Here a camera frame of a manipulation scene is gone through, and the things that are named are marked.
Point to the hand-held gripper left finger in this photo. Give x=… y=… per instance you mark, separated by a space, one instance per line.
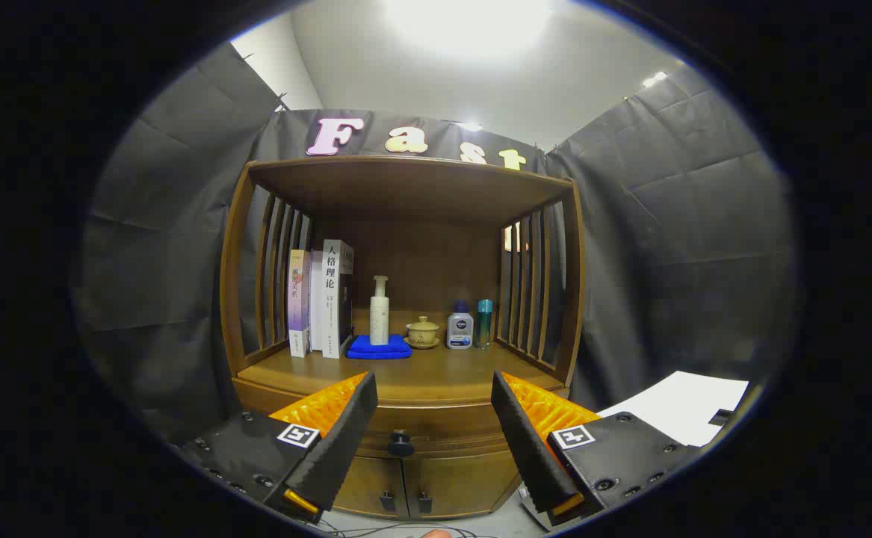
x=338 y=448

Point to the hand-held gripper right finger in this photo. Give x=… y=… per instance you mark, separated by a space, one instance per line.
x=529 y=448

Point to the wooden drawer with black knob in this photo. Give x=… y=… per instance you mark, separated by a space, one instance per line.
x=436 y=422

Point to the wooden countertop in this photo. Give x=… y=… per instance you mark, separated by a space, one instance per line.
x=436 y=370

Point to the brown wooden cabinet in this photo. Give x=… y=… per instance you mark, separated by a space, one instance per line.
x=406 y=187

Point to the blue folded towel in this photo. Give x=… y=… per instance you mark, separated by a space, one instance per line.
x=365 y=350

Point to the teal bottle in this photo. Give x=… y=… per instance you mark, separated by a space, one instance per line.
x=484 y=321

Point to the thin white book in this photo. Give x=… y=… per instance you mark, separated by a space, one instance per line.
x=317 y=314

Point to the white pump bottle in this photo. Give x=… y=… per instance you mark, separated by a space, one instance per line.
x=379 y=317

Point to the white bottle with blue cap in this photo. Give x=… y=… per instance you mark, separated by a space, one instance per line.
x=459 y=329

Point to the yellow lidded teacup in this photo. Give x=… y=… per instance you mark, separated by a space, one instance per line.
x=423 y=332

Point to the thick white book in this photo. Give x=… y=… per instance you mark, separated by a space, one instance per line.
x=331 y=299

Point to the purple book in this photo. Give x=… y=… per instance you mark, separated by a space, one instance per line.
x=298 y=299

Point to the white storage box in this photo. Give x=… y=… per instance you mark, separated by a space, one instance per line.
x=682 y=407

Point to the black backdrop cloth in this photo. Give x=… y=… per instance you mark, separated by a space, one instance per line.
x=167 y=261

